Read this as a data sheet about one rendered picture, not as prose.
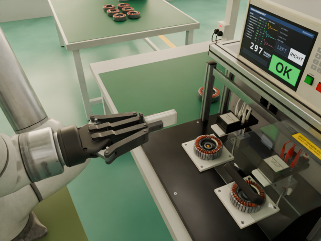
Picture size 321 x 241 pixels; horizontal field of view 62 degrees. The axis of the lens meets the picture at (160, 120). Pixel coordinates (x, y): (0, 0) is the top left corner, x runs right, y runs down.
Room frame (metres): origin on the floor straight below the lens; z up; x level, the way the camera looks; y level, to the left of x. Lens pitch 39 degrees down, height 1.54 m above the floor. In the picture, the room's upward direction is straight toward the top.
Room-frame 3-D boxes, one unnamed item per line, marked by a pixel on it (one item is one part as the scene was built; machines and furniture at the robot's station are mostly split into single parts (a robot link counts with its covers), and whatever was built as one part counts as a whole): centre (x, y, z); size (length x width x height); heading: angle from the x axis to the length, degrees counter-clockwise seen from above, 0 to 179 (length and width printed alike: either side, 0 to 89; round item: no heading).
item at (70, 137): (0.37, 0.14, 1.18); 0.09 x 0.08 x 0.07; 114
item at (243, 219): (0.52, -0.28, 0.78); 0.15 x 0.15 x 0.01; 24
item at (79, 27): (2.88, 0.54, 0.37); 1.85 x 1.10 x 0.75; 24
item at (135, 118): (0.41, 0.09, 1.19); 0.11 x 0.01 x 0.04; 115
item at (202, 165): (0.74, -0.18, 0.78); 0.15 x 0.15 x 0.01; 24
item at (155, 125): (0.40, 0.02, 1.19); 0.05 x 0.03 x 0.01; 114
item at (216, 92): (1.15, -0.25, 0.77); 0.11 x 0.11 x 0.04
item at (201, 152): (0.74, -0.18, 0.80); 0.11 x 0.11 x 0.04
